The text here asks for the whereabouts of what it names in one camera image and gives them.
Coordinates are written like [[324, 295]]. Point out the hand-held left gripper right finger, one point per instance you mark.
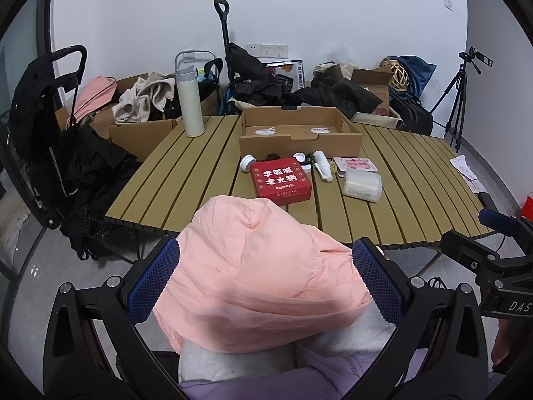
[[379, 276]]

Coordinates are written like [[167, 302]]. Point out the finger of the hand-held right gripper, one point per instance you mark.
[[495, 219], [462, 246]]

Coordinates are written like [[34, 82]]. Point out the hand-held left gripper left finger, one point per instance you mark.
[[154, 276]]

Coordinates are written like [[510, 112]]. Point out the clear plastic swab box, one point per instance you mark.
[[362, 186]]

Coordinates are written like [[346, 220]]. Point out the white squeeze bottle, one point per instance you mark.
[[322, 166]]

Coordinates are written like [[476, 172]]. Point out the red printed box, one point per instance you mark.
[[281, 181]]

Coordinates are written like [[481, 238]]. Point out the small white cap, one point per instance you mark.
[[298, 157]]

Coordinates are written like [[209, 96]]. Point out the white ribbed round jar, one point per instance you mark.
[[247, 163]]

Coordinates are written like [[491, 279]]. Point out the shallow cardboard box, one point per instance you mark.
[[300, 143]]

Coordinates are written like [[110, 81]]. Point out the small black object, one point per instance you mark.
[[272, 157]]

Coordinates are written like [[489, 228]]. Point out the person's right hand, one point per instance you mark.
[[501, 341]]

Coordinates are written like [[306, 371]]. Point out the black flat object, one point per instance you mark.
[[488, 201]]

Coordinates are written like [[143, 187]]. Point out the white paper packet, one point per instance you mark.
[[474, 185]]

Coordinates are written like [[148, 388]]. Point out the white paper slips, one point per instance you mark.
[[464, 166]]

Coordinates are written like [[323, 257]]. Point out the pink jacket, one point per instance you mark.
[[258, 275]]

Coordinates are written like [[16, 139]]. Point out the pink wet wipes pack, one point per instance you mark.
[[354, 163]]

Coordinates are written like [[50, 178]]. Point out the small gold item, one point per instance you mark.
[[333, 166]]

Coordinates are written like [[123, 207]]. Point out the black tripod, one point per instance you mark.
[[457, 96]]

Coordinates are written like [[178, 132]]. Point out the black luggage bag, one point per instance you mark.
[[410, 112]]

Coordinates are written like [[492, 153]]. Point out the lavender garment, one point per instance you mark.
[[291, 381]]

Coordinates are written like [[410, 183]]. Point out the large open cardboard box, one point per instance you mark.
[[137, 137]]

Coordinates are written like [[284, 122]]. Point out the beige canvas bag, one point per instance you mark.
[[379, 120]]

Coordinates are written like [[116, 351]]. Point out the white pink-print packet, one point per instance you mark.
[[322, 130], [265, 131]]

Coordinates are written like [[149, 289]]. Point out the blue bag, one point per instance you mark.
[[421, 71]]

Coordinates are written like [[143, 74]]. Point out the woven rattan basket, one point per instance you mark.
[[397, 77]]

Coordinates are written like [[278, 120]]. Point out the white thermos bottle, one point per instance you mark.
[[189, 104]]

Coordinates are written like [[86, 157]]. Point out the beige clothing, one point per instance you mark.
[[143, 98]]

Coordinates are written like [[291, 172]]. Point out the brown cardboard box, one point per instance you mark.
[[374, 85]]

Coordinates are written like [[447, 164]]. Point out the black puffy jacket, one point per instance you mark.
[[341, 96]]

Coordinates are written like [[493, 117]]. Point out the pink bag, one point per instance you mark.
[[98, 91]]

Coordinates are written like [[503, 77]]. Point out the black folding cart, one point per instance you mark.
[[41, 104]]

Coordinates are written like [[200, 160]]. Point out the black green tote bag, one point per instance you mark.
[[209, 77]]

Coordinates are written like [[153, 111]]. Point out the black clothes pile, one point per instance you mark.
[[262, 91]]

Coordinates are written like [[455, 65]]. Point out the printed appliance box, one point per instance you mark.
[[291, 74]]

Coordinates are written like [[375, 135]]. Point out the black backpack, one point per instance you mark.
[[245, 68]]

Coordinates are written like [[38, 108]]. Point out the black camera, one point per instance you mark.
[[474, 57]]

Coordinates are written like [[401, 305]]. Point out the white wall switch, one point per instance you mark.
[[448, 3]]

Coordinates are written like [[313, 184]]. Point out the white metal frame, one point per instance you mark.
[[195, 54]]

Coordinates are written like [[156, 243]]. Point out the white wall socket strip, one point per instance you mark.
[[266, 50]]

